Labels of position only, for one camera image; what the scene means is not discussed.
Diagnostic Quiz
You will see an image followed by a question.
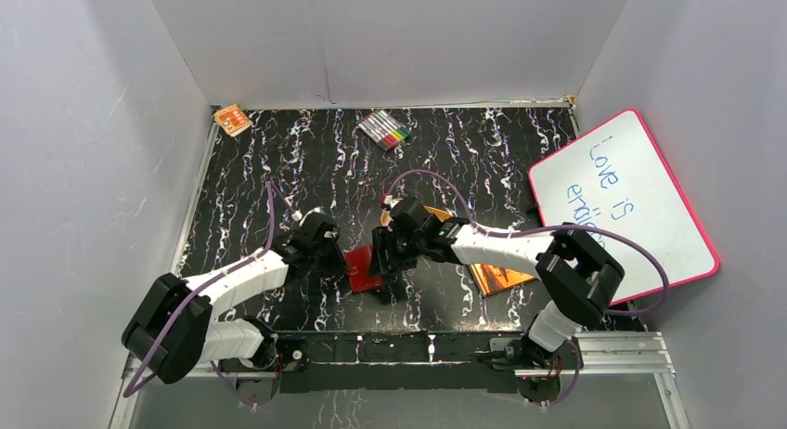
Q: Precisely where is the small orange card box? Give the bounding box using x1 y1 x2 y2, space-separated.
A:
213 104 252 137

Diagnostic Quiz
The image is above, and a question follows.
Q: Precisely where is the pink framed whiteboard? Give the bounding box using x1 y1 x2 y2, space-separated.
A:
528 109 720 286

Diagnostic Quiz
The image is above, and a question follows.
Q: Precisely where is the pack of coloured markers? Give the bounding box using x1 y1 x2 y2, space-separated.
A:
357 110 411 151

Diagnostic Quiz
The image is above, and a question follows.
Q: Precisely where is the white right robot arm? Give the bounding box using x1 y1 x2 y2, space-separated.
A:
368 198 625 368

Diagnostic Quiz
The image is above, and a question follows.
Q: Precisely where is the yellow oval tray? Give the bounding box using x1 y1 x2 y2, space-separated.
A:
380 198 453 227

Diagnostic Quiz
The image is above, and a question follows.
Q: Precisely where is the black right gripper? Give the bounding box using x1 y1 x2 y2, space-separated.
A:
367 225 425 277

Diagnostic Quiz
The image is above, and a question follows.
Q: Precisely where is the black aluminium base frame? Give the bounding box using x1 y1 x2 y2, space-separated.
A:
123 331 677 406

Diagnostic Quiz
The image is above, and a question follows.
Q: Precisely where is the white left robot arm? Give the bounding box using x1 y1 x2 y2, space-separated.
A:
121 208 347 384

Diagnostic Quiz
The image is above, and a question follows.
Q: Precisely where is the orange paperback book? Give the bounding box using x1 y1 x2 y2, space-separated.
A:
469 264 535 297

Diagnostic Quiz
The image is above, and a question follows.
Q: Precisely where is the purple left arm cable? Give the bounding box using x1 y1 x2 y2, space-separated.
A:
123 179 303 409

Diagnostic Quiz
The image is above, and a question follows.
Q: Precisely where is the red leather card holder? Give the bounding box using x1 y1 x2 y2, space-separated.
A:
345 244 382 294

